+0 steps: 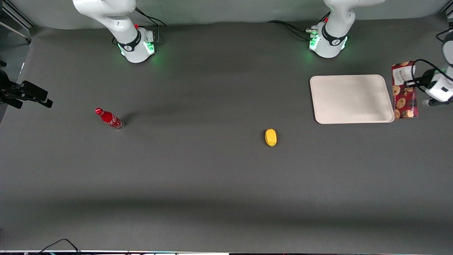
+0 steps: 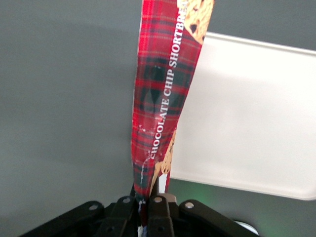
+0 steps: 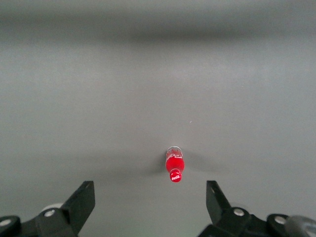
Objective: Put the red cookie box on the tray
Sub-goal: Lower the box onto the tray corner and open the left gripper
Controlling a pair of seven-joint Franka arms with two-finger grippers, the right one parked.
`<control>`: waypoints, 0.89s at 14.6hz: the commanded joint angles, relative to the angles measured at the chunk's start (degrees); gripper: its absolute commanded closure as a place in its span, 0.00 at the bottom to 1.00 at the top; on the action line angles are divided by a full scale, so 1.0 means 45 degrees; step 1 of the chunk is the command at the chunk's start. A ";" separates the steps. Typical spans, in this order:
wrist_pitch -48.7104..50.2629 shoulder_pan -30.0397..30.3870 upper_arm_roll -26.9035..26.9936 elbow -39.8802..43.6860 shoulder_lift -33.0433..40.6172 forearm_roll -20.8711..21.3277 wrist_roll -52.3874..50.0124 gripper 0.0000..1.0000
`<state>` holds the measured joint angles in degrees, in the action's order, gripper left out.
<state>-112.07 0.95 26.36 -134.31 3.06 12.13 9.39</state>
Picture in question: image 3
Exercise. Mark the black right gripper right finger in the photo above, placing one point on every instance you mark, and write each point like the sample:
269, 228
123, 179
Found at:
222, 209

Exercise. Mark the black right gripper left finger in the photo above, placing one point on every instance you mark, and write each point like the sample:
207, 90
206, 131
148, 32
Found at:
74, 207

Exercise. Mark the red cola bottle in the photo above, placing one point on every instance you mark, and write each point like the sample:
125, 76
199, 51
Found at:
174, 164

